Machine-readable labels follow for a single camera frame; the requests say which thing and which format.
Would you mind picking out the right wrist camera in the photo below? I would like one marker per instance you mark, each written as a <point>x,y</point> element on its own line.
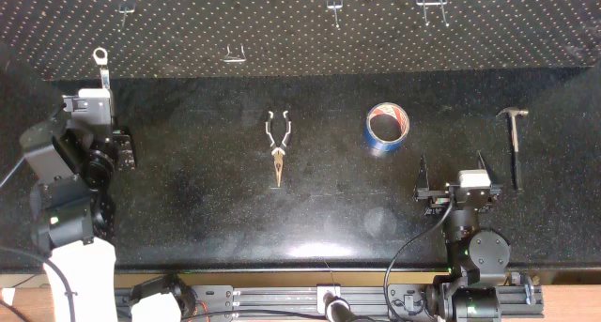
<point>474,178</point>

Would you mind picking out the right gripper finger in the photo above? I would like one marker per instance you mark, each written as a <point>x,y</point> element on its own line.
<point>423,179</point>
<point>485,167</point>

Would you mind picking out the black and white pliers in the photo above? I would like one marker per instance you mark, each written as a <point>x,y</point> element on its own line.
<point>278,162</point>

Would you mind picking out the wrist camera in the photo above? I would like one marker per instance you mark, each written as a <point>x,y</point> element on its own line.
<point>96,106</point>
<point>474,178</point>

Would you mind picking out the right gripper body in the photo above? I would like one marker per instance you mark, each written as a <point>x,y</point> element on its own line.
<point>469,197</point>

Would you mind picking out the wrench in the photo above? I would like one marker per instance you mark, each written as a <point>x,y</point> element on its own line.
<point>103,75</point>

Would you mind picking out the black pegboard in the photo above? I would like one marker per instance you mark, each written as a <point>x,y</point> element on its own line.
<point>300,40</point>

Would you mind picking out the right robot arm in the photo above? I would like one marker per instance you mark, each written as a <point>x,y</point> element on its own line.
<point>486,251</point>

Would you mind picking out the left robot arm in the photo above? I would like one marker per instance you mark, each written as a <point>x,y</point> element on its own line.
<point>70,204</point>

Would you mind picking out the hammer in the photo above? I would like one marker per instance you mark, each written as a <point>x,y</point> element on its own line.
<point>515,139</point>

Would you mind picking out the mounting rail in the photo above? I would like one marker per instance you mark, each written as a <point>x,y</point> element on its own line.
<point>282,296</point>

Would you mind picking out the metal hook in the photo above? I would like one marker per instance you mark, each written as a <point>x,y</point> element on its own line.
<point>235,60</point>
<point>432,3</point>
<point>126,10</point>
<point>334,5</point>

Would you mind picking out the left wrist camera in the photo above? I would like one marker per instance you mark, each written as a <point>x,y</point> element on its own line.
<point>96,106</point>

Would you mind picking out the roll of blue tape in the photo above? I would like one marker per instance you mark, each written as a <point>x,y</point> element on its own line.
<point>375,141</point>

